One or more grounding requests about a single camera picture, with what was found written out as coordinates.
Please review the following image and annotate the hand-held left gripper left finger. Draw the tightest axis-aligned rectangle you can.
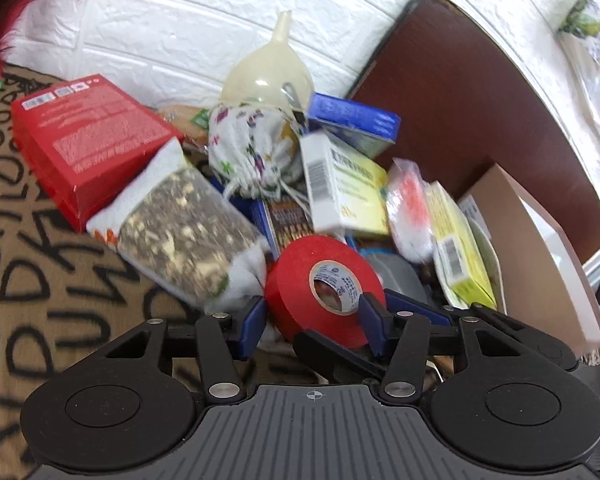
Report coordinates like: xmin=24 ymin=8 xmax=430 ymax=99
xmin=102 ymin=296 xmax=270 ymax=405

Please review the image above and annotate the red box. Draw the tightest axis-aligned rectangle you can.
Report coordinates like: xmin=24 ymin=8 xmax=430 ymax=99
xmin=10 ymin=74 xmax=187 ymax=234

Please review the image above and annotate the blue box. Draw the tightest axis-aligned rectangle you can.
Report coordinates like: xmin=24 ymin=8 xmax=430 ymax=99
xmin=307 ymin=92 xmax=402 ymax=162

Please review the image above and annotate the cloth pouch with grain window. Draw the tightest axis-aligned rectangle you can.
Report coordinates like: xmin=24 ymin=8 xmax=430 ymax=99
xmin=86 ymin=137 xmax=272 ymax=314

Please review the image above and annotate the floral cloth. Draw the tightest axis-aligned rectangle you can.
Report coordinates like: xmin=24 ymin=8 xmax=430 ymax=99
xmin=555 ymin=0 xmax=600 ymax=163

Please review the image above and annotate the brown cardboard box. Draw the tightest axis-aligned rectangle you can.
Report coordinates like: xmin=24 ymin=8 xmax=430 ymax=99
xmin=457 ymin=162 xmax=600 ymax=359

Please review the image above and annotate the white patterned cloth case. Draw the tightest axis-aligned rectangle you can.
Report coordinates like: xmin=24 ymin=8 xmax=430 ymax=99
xmin=466 ymin=214 xmax=507 ymax=312

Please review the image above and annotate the red electrical tape roll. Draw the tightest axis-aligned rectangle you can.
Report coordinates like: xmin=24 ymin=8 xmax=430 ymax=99
xmin=264 ymin=234 xmax=387 ymax=352

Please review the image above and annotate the cream plastic funnel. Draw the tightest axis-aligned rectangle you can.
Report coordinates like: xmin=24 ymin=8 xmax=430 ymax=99
xmin=220 ymin=10 xmax=314 ymax=112

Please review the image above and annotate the white and yellow medicine box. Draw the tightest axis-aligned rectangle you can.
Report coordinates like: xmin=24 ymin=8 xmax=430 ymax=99
xmin=299 ymin=131 xmax=392 ymax=239

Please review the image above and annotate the white floral drawstring pouch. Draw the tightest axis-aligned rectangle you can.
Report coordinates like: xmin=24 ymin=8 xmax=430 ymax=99
xmin=207 ymin=102 xmax=306 ymax=202

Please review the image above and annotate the plastic bag with orange item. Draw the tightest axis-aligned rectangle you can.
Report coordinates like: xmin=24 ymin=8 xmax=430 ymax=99
xmin=384 ymin=157 xmax=437 ymax=264

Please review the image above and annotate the red feather shuttlecock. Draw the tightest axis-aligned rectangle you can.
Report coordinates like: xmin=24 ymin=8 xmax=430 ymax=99
xmin=0 ymin=0 xmax=92 ymax=103

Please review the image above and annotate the brown wooden headboard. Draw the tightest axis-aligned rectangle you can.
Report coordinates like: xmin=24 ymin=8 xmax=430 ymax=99
xmin=346 ymin=0 xmax=600 ymax=267

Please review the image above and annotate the round lid with blue rim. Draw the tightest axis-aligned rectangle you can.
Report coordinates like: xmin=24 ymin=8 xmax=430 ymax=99
xmin=364 ymin=249 xmax=432 ymax=303

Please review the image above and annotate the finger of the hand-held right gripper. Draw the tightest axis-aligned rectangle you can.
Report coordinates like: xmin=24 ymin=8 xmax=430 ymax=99
xmin=294 ymin=329 xmax=387 ymax=385
xmin=384 ymin=287 xmax=579 ymax=369

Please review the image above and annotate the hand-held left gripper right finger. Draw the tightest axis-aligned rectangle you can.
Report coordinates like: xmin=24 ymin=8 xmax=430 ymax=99
xmin=359 ymin=292 xmax=523 ymax=405

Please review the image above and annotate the metal nail clipper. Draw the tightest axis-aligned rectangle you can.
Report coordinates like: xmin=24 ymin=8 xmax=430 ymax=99
xmin=282 ymin=82 xmax=309 ymax=132

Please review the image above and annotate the blue orange printed packet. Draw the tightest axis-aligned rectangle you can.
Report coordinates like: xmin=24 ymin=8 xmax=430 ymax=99
xmin=251 ymin=196 xmax=317 ymax=257

